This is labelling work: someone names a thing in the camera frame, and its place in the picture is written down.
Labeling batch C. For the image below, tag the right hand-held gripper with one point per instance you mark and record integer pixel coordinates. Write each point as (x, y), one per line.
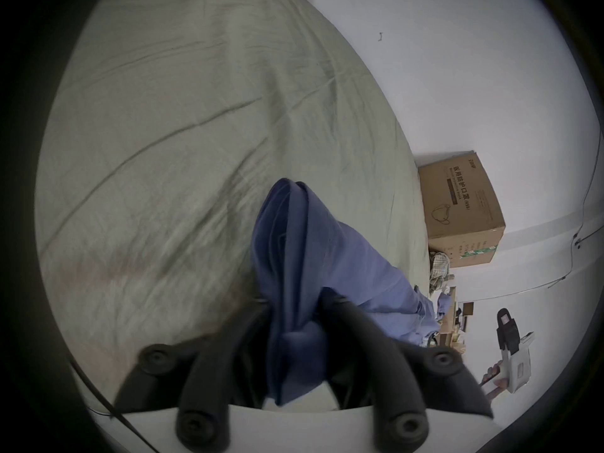
(519, 368)

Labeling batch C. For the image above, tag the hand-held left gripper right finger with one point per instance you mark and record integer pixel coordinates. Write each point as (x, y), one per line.
(377, 361)

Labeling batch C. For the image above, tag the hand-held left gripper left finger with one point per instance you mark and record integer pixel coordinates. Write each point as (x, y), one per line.
(212, 371)

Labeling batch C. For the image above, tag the dark blue shirt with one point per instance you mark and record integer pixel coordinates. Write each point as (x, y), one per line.
(306, 272)

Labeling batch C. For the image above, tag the person's right hand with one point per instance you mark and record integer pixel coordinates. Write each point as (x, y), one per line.
(495, 382)

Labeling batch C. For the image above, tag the plaid cloth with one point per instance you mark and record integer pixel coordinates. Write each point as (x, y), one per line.
(439, 272)

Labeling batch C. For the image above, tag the brown cardboard carton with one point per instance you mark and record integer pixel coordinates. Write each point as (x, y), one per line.
(460, 205)

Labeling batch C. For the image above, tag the bed with pale green sheet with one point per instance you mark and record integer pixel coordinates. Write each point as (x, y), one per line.
(188, 111)

